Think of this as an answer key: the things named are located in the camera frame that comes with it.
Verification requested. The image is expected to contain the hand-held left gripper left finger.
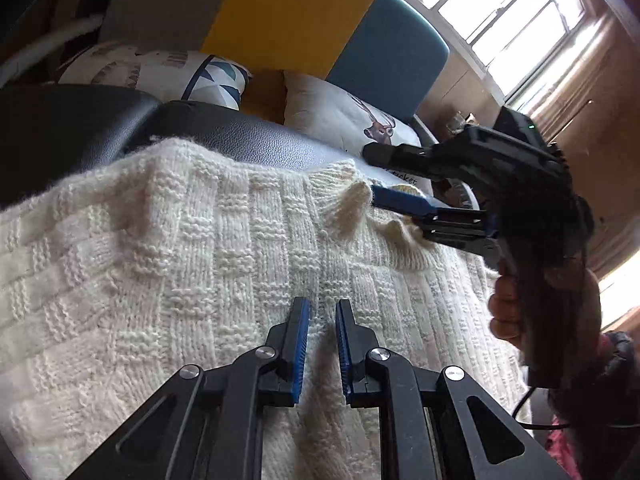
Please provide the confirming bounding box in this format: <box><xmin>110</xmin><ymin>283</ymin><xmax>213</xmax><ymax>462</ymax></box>
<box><xmin>65</xmin><ymin>297</ymin><xmax>310</xmax><ymax>480</ymax></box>

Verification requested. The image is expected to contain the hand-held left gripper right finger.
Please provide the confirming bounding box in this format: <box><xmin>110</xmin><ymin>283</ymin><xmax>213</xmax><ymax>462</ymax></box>
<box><xmin>335</xmin><ymin>299</ymin><xmax>571</xmax><ymax>480</ymax></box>

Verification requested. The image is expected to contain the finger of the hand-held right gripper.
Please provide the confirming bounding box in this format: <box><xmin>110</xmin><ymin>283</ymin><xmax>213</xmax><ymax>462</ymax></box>
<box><xmin>370</xmin><ymin>185</ymin><xmax>502</xmax><ymax>269</ymax></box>
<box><xmin>362</xmin><ymin>142</ymin><xmax>442</xmax><ymax>177</ymax></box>

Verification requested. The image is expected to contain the cream knitted sweater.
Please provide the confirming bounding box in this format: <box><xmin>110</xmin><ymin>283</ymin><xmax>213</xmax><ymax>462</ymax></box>
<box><xmin>0</xmin><ymin>137</ymin><xmax>533</xmax><ymax>480</ymax></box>

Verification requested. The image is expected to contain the person's right forearm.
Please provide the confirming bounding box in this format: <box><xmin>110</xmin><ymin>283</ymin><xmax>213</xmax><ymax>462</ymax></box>
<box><xmin>547</xmin><ymin>330</ymin><xmax>640</xmax><ymax>480</ymax></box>

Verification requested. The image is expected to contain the person's right hand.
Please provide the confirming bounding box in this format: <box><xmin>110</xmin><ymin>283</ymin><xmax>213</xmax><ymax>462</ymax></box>
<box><xmin>488</xmin><ymin>272</ymin><xmax>524</xmax><ymax>352</ymax></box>

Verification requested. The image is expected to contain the deer print pillow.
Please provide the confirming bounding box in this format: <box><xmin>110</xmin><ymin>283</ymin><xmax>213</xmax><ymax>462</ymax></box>
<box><xmin>283</xmin><ymin>71</ymin><xmax>435</xmax><ymax>196</ymax></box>

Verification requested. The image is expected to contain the window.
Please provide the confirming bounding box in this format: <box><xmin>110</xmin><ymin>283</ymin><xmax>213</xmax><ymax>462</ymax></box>
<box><xmin>400</xmin><ymin>0</ymin><xmax>601</xmax><ymax>106</ymax></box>

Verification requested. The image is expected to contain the grey yellow blue backrest cushion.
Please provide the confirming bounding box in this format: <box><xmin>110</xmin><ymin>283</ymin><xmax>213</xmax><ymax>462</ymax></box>
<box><xmin>97</xmin><ymin>0</ymin><xmax>451</xmax><ymax>126</ymax></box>

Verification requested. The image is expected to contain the geometric print pillow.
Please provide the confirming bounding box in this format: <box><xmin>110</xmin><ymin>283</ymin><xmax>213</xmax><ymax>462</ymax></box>
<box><xmin>57</xmin><ymin>42</ymin><xmax>252</xmax><ymax>111</ymax></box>

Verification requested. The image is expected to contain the black leather sofa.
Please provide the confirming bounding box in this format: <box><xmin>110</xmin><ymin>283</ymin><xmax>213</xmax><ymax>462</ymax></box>
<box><xmin>0</xmin><ymin>82</ymin><xmax>481</xmax><ymax>211</ymax></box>

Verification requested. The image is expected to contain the black cable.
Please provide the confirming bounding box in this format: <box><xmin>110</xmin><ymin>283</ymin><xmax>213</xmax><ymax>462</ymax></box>
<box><xmin>512</xmin><ymin>389</ymin><xmax>573</xmax><ymax>432</ymax></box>

